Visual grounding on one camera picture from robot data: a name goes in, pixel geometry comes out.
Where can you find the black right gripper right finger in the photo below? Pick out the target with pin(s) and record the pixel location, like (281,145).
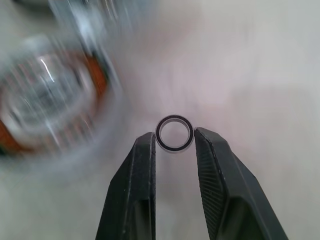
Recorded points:
(232,200)

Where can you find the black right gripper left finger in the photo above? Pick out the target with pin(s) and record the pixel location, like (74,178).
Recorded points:
(132,190)

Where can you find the grey tape roll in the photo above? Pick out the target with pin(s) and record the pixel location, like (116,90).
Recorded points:
(50,100)

